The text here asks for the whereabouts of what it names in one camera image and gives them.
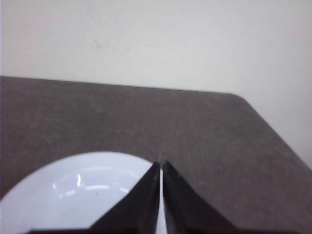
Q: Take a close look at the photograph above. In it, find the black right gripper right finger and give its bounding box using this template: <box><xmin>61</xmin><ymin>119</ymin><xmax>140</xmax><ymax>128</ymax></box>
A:
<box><xmin>163</xmin><ymin>161</ymin><xmax>237</xmax><ymax>234</ymax></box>

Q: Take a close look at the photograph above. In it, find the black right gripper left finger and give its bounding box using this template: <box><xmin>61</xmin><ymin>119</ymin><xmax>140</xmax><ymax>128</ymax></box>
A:
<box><xmin>29</xmin><ymin>162</ymin><xmax>160</xmax><ymax>234</ymax></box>

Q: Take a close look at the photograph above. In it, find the white plate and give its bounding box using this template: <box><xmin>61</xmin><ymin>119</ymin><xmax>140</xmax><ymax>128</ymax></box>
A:
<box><xmin>0</xmin><ymin>152</ymin><xmax>167</xmax><ymax>234</ymax></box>

